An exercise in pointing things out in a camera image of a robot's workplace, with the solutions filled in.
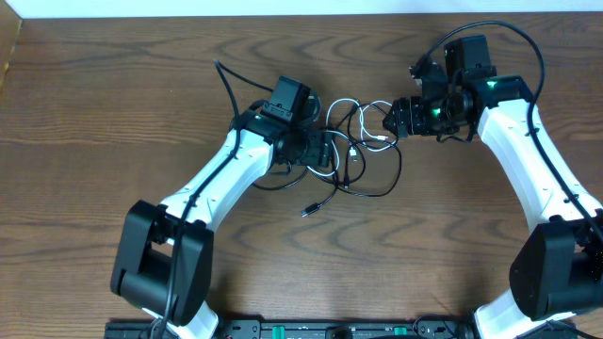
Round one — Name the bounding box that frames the black USB cable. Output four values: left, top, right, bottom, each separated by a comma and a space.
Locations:
252, 99, 404, 218

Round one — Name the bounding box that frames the white USB cable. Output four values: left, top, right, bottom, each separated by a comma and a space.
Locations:
306, 97, 399, 179

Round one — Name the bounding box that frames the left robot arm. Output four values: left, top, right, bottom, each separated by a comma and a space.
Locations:
110, 76, 332, 338

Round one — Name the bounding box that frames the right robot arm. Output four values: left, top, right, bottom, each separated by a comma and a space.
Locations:
383, 35, 602, 338

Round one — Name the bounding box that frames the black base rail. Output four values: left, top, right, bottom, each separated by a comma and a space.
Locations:
103, 315, 579, 339

